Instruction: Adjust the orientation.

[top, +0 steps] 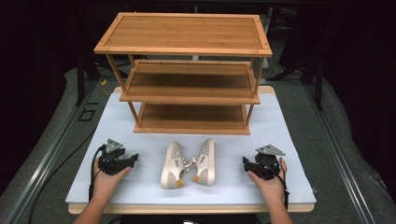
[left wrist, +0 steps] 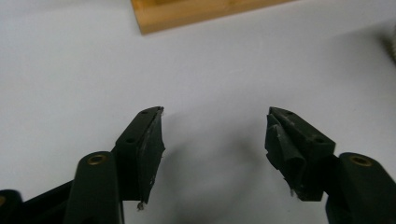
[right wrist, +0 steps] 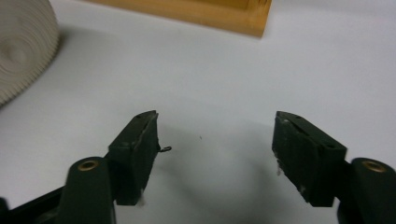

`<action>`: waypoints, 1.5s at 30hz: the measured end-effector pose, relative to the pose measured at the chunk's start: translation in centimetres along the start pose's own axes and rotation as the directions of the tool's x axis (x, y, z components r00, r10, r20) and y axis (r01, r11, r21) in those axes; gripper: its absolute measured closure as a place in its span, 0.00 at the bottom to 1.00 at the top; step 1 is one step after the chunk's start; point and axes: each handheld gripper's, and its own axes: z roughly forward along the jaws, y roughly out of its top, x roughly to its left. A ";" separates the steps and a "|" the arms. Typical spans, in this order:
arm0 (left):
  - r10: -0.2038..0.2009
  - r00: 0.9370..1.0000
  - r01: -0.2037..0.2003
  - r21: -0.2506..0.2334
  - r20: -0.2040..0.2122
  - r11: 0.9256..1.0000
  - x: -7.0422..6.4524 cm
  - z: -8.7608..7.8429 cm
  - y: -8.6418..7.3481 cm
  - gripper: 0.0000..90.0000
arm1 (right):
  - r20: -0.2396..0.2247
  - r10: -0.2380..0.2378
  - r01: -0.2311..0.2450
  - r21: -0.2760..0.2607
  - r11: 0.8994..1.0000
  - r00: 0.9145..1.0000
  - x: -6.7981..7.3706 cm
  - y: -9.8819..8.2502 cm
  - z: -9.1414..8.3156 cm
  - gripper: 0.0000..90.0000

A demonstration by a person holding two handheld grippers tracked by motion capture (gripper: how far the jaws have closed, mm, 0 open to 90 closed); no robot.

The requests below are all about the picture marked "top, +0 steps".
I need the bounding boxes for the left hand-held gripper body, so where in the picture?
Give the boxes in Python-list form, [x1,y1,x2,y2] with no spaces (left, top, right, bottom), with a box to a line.
[97,138,127,176]

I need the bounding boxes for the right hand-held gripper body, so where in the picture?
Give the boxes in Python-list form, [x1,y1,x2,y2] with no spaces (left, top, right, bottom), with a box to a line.
[254,144,287,181]

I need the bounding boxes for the beige white sneaker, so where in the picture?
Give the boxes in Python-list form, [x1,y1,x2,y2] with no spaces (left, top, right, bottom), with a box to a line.
[160,141,191,190]
[191,138,217,187]

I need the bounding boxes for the wooden three-tier shoe rack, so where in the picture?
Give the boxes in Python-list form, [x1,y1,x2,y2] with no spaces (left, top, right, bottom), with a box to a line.
[92,11,274,136]

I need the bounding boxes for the person's right hand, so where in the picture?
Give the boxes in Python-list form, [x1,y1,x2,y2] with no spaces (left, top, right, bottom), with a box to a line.
[247,157,289,203]

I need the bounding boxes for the person's left hand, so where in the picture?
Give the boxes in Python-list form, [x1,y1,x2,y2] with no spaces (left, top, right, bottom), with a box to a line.
[92,157,133,199]

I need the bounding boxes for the white table mat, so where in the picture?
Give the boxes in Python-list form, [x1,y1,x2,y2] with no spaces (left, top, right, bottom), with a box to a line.
[64,91,317,205]

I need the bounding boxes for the black metal stand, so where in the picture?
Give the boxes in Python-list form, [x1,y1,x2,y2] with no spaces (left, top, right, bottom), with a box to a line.
[313,57,324,110]
[76,54,88,106]

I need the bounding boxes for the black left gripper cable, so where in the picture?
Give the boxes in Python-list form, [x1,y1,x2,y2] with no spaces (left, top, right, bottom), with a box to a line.
[88,144,106,203]

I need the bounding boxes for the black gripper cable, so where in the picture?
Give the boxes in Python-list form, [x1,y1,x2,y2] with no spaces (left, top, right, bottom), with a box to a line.
[88,144,106,203]
[270,161,290,210]

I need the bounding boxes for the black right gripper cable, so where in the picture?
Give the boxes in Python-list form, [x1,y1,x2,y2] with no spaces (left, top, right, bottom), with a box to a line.
[270,161,290,210]

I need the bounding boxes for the black floor cable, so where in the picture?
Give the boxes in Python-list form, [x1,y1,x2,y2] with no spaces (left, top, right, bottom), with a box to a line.
[27,131,96,224]

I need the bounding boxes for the grey metal floor rail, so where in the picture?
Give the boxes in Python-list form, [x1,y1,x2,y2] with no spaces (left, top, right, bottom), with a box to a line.
[304,85,376,224]
[0,87,97,224]

